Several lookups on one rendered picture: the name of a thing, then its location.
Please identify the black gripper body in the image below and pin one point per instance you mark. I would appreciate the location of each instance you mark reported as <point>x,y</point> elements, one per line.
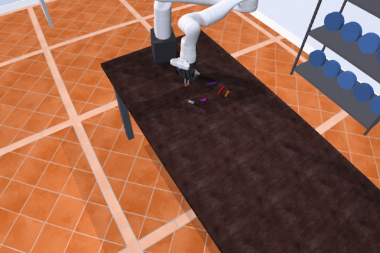
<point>192,67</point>

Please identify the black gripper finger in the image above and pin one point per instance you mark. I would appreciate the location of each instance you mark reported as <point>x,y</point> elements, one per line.
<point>185,76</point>
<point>191,78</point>

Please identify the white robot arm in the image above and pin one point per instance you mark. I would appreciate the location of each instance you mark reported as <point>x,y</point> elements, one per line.
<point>190,23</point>

